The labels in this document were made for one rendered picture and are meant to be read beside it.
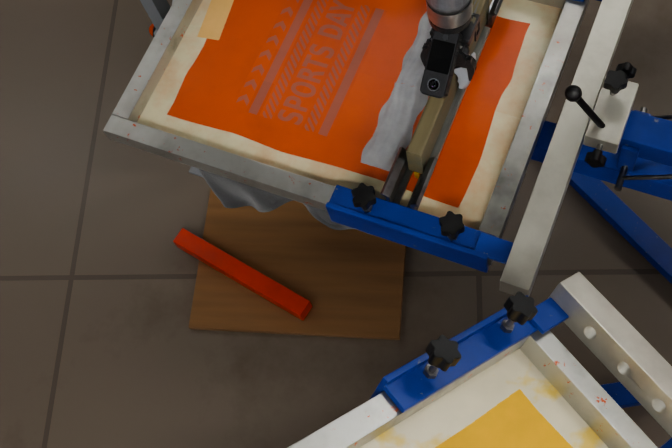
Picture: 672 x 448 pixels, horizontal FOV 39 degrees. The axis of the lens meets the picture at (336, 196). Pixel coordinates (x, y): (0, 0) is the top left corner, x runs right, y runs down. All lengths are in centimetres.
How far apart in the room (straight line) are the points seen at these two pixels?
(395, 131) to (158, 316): 123
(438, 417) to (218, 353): 147
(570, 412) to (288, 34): 95
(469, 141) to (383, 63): 24
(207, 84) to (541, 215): 72
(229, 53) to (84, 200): 120
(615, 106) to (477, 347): 54
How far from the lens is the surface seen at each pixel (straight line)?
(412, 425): 130
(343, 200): 169
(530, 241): 160
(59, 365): 287
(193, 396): 270
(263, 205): 213
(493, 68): 185
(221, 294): 274
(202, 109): 189
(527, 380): 142
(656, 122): 171
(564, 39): 184
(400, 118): 179
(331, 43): 191
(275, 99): 186
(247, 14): 199
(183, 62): 196
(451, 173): 174
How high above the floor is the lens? 253
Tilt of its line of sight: 64 degrees down
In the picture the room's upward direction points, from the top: 20 degrees counter-clockwise
